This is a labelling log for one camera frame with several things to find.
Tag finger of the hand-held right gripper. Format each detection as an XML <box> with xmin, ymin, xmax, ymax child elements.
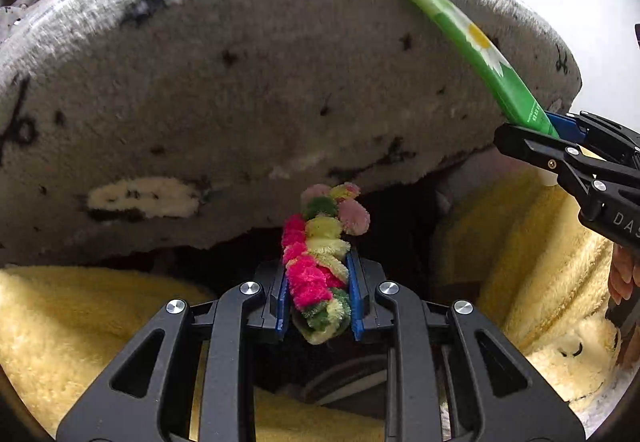
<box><xmin>493</xmin><ymin>123</ymin><xmax>618</xmax><ymax>223</ymax></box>
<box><xmin>545</xmin><ymin>110</ymin><xmax>640</xmax><ymax>164</ymax></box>

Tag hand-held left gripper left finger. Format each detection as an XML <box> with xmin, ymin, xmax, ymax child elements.
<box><xmin>56</xmin><ymin>259</ymin><xmax>291</xmax><ymax>442</ymax></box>

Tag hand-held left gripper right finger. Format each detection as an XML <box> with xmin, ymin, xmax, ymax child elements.
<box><xmin>345</xmin><ymin>249</ymin><xmax>586</xmax><ymax>442</ymax></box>

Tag colourful chenille flower bunch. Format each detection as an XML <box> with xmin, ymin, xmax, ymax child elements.
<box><xmin>281</xmin><ymin>182</ymin><xmax>372</xmax><ymax>347</ymax></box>

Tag green daisy tube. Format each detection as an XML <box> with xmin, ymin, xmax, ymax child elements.
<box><xmin>384</xmin><ymin>0</ymin><xmax>561</xmax><ymax>187</ymax></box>

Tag person's right hand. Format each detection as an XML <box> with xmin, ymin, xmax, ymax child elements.
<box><xmin>607</xmin><ymin>245</ymin><xmax>640</xmax><ymax>307</ymax></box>

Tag dark brown round container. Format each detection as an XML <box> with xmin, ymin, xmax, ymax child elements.
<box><xmin>280</xmin><ymin>356</ymin><xmax>392</xmax><ymax>405</ymax></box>

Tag yellow fluffy blanket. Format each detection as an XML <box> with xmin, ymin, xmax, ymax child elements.
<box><xmin>0</xmin><ymin>147</ymin><xmax>632</xmax><ymax>442</ymax></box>

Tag grey spotted plush bag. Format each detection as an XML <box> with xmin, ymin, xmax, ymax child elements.
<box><xmin>0</xmin><ymin>0</ymin><xmax>583</xmax><ymax>268</ymax></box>

